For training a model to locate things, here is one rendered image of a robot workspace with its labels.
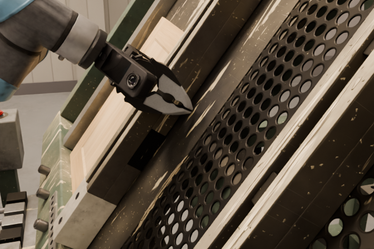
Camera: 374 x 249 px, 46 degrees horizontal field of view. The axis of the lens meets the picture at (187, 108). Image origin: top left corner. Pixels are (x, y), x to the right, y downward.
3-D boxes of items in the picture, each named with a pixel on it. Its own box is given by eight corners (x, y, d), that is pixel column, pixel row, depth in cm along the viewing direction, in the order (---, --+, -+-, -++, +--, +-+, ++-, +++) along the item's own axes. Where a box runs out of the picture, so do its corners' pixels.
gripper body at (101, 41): (155, 58, 82) (99, 23, 77) (165, 71, 74) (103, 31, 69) (132, 92, 83) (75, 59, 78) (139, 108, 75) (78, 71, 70)
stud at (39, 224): (44, 228, 104) (32, 224, 102) (49, 220, 103) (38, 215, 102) (44, 235, 101) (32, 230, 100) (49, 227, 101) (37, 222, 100)
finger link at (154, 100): (185, 102, 84) (145, 78, 81) (193, 113, 79) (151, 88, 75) (175, 115, 85) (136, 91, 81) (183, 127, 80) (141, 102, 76)
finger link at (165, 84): (193, 89, 84) (154, 64, 80) (203, 99, 79) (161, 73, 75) (185, 102, 84) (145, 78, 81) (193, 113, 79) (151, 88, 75)
